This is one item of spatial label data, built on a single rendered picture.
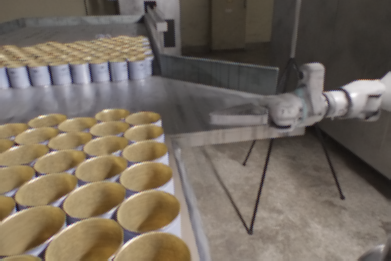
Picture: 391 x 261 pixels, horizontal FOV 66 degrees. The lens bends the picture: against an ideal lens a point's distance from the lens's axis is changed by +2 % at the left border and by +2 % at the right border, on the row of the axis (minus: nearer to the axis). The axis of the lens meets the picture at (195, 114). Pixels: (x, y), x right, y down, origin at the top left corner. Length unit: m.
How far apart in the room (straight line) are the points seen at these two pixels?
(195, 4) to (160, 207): 6.94
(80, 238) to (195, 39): 7.04
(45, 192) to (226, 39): 6.75
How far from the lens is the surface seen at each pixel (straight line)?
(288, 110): 0.63
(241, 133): 0.79
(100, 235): 0.36
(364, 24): 2.61
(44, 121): 0.68
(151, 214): 0.39
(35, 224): 0.40
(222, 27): 7.02
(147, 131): 0.56
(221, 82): 1.08
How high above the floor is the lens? 1.41
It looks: 23 degrees down
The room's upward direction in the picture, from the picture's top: 1 degrees counter-clockwise
